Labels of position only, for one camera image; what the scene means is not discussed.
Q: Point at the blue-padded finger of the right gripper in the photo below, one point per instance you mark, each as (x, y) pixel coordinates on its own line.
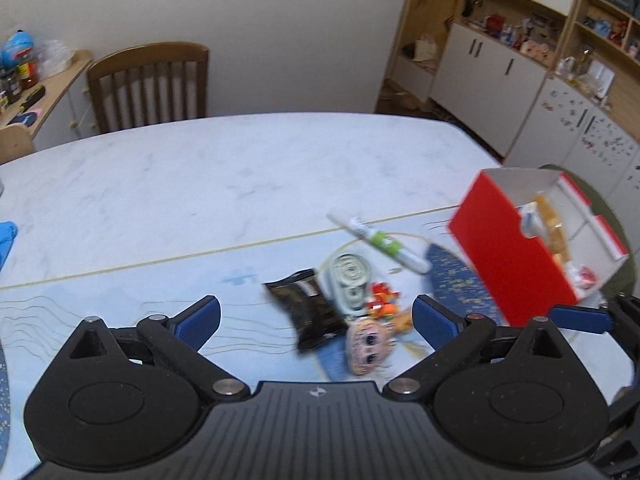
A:
(581, 319)

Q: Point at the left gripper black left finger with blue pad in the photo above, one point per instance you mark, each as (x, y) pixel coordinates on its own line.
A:
(156, 360)

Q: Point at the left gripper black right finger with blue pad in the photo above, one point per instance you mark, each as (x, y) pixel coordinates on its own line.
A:
(474, 358)

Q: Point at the red and white cardboard box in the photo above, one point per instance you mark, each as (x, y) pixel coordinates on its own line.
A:
(528, 276)

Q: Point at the blue white snack packet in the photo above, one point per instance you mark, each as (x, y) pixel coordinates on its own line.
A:
(531, 222)

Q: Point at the black snack packet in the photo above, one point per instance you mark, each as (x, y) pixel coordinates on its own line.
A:
(314, 316)

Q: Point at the green upholstered chair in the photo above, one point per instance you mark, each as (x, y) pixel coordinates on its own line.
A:
(624, 280)

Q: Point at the blue gold-speckled placemat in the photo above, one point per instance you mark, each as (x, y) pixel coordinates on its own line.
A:
(457, 287)

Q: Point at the orange snack in wrapper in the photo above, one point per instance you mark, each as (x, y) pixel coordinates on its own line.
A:
(401, 322)

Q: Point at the red orange small toy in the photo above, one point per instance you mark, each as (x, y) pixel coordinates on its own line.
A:
(383, 301)

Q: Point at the anime face badge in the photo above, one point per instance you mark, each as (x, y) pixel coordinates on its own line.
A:
(368, 344)

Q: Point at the grey correction tape dispenser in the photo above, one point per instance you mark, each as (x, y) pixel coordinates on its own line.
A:
(348, 276)

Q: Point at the white green marker pen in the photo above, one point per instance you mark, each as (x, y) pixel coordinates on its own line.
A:
(380, 240)

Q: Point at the blue cloth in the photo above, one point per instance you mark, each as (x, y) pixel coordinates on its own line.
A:
(8, 232)

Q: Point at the white storage cabinet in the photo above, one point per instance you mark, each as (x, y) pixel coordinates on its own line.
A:
(529, 118)

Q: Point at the brown wooden chair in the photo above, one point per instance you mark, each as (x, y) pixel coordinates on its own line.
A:
(148, 85)

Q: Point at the light wooden chair back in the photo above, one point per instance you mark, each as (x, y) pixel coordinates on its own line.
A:
(15, 143)

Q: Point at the wooden shelf unit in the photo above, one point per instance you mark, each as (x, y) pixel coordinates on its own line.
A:
(541, 30)

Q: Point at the blue bag on side table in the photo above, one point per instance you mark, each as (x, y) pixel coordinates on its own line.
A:
(18, 42)

